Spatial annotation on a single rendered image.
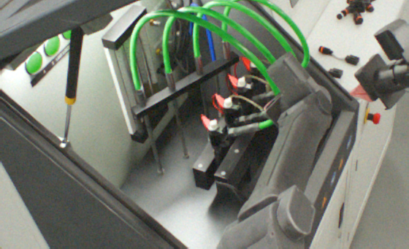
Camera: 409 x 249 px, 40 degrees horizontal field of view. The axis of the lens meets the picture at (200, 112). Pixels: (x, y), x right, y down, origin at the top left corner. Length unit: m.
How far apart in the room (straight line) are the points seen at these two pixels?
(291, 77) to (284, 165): 0.29
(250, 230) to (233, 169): 0.78
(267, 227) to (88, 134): 0.86
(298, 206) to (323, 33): 1.19
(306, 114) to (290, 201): 0.30
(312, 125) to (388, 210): 1.68
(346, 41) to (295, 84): 0.77
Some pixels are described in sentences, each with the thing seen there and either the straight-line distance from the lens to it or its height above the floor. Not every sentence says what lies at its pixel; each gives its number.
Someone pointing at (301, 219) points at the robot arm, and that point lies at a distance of 0.64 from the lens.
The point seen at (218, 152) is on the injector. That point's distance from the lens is 1.41.
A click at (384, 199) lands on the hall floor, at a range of 2.60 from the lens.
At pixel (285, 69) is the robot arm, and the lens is 1.01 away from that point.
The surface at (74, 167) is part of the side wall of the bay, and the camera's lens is 1.10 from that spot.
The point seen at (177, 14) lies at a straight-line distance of 1.16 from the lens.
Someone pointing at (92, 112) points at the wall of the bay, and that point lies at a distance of 1.41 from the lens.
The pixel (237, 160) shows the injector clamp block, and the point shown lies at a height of 0.98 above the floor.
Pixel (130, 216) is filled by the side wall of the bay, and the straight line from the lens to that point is 1.12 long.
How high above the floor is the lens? 2.08
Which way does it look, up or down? 45 degrees down
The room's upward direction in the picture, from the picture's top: 10 degrees counter-clockwise
